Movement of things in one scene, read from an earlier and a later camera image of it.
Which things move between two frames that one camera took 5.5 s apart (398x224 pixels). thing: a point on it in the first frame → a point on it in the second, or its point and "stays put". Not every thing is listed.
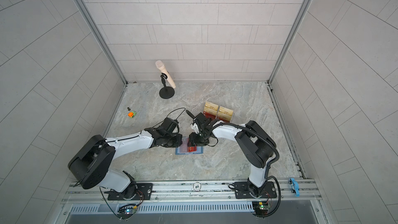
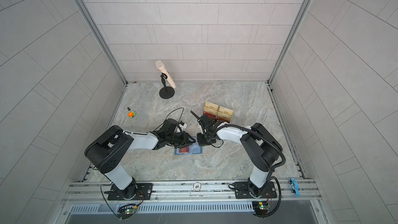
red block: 209,116 stays put
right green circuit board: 260,208 stays put
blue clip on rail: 296,186 stays put
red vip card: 192,149 → 184,150
